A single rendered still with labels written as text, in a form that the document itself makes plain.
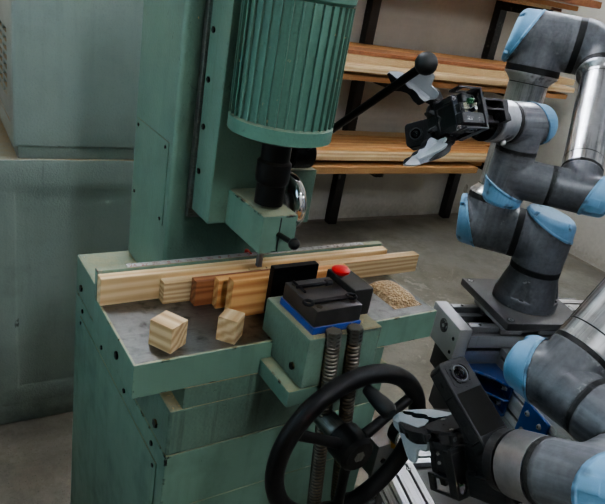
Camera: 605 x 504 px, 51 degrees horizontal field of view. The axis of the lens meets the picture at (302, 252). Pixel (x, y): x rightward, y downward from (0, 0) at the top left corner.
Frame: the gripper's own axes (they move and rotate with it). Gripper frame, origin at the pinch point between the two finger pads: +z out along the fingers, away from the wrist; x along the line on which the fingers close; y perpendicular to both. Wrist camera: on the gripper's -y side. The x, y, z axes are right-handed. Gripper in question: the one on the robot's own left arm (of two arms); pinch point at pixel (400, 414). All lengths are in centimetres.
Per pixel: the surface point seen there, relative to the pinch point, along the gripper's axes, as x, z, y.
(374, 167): 161, 214, -57
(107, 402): -28, 61, 0
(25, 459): -41, 136, 25
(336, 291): 1.4, 13.6, -17.2
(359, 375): -3.7, 2.9, -6.1
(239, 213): -4.7, 31.8, -32.6
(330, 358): -3.6, 10.5, -7.8
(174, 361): -24.3, 20.3, -11.7
